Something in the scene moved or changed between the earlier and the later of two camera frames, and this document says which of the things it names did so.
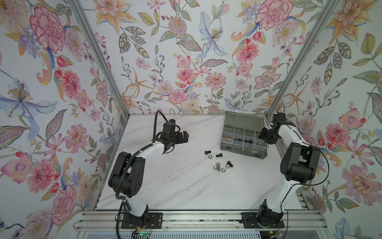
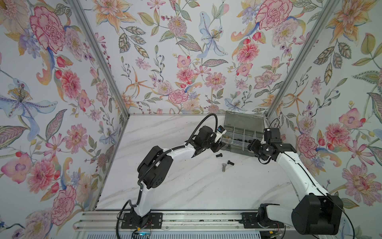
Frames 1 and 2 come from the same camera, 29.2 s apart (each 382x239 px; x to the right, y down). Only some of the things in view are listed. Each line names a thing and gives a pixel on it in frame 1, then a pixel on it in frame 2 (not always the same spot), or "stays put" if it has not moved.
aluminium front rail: x=111 y=220 stays put
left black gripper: x=180 y=140 -> x=217 y=146
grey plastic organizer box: x=240 y=134 stays put
